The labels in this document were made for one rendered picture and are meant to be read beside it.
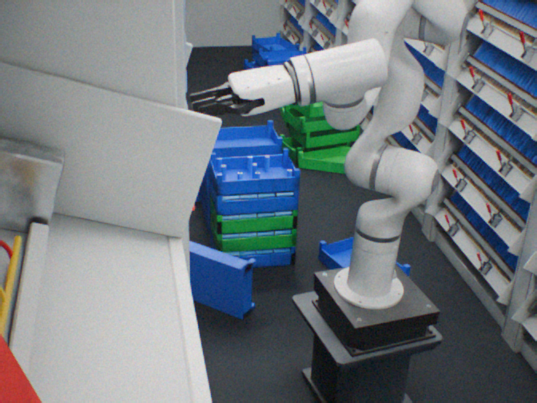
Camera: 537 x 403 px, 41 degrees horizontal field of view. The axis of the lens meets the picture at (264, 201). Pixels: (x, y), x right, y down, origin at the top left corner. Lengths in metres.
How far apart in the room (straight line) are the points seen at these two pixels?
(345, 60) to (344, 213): 1.97
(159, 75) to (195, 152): 0.03
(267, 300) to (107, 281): 2.35
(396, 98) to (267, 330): 1.05
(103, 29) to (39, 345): 0.10
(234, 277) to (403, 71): 1.03
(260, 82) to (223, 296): 1.38
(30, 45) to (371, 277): 1.72
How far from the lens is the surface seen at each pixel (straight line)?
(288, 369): 2.31
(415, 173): 1.77
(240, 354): 2.35
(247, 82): 1.22
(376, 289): 1.96
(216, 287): 2.49
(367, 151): 1.78
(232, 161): 2.74
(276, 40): 4.98
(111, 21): 0.25
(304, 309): 2.08
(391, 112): 1.72
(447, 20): 1.61
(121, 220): 0.27
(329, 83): 1.23
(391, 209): 1.83
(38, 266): 0.23
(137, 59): 0.25
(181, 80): 0.27
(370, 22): 1.36
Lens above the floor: 1.51
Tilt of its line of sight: 28 degrees down
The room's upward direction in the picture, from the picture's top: 2 degrees clockwise
